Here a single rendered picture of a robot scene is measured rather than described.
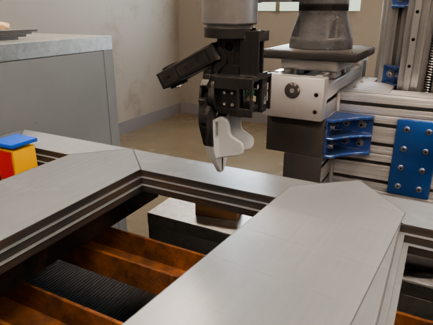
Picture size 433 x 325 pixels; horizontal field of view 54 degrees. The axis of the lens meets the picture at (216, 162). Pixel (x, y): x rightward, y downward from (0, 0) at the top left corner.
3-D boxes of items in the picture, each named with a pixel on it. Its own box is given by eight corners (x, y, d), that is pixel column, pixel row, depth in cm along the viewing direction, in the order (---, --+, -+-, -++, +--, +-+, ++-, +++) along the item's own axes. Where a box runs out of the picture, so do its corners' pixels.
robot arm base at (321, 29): (299, 44, 112) (302, 4, 109) (357, 46, 106) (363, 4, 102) (279, 48, 100) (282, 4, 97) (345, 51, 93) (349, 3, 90)
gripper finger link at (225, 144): (240, 183, 61) (240, 120, 58) (203, 176, 63) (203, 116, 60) (248, 176, 63) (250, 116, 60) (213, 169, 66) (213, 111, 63)
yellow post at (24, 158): (28, 240, 86) (12, 151, 80) (11, 235, 88) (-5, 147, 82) (48, 229, 90) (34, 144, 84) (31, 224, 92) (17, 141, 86)
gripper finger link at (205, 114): (208, 149, 60) (207, 88, 57) (198, 147, 61) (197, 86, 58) (223, 140, 64) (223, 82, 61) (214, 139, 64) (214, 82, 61)
